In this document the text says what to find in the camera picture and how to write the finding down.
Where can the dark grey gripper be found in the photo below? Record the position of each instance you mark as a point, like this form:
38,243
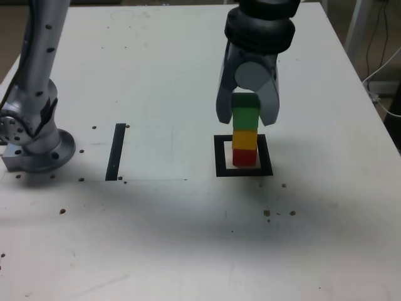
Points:
261,58

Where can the green cube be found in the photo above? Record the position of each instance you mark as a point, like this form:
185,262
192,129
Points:
246,117

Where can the yellow cube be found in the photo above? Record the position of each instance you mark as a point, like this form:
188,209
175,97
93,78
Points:
244,139

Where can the red cube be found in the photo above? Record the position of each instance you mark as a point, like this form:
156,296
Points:
244,158

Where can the black tape square outline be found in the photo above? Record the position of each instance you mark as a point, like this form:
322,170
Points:
244,173

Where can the black tape strip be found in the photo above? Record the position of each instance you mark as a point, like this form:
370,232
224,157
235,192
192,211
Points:
115,153

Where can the white metal frame leg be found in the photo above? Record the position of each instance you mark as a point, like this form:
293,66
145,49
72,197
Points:
354,28

